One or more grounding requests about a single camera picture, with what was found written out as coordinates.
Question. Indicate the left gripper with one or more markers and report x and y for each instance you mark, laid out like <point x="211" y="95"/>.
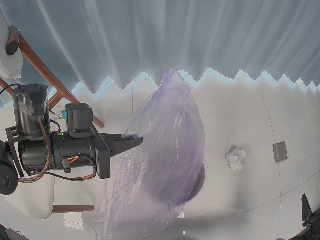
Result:
<point x="77" y="154"/>

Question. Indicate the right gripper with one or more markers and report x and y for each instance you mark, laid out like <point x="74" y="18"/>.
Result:
<point x="313" y="220"/>

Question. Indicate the purple plastic bag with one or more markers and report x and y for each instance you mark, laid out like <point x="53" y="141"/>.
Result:
<point x="162" y="134"/>

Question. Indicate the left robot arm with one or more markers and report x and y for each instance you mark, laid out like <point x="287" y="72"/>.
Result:
<point x="30" y="109"/>

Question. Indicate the white trash bin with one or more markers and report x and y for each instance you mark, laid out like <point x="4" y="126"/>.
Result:
<point x="203" y="176"/>

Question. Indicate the crumpled white paper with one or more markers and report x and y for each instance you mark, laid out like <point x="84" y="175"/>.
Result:
<point x="236" y="159"/>

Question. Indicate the white cushioned wooden chair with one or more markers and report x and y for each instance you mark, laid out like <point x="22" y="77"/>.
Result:
<point x="32" y="59"/>

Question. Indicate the white curtain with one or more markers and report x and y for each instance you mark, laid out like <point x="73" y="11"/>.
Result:
<point x="175" y="29"/>

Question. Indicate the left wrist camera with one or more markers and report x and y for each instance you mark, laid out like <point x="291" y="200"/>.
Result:
<point x="80" y="119"/>

